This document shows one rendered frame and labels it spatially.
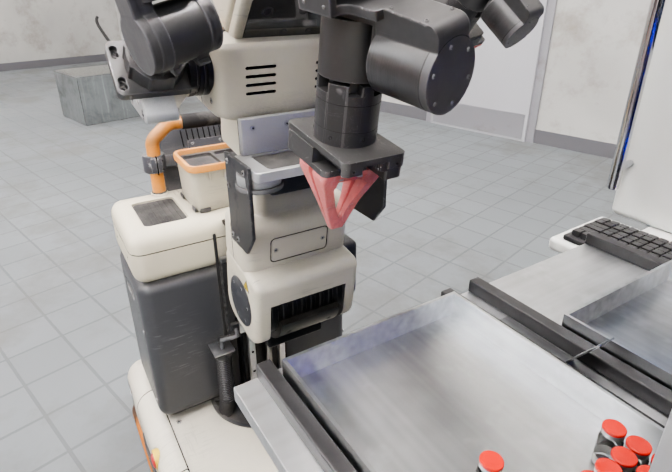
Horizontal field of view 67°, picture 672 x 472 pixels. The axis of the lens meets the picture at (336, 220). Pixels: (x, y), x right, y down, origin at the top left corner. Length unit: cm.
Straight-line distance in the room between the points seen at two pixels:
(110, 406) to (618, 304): 161
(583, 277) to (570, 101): 392
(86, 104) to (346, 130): 531
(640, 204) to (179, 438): 121
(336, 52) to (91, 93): 533
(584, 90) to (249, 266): 401
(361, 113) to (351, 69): 4
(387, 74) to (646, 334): 53
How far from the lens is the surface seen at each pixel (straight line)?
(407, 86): 38
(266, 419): 58
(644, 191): 132
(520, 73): 486
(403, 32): 38
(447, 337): 69
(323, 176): 45
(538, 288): 83
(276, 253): 97
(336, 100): 43
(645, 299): 87
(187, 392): 140
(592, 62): 467
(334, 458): 52
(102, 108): 576
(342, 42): 42
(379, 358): 64
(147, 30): 68
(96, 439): 189
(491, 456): 50
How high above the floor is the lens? 129
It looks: 25 degrees down
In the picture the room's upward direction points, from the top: straight up
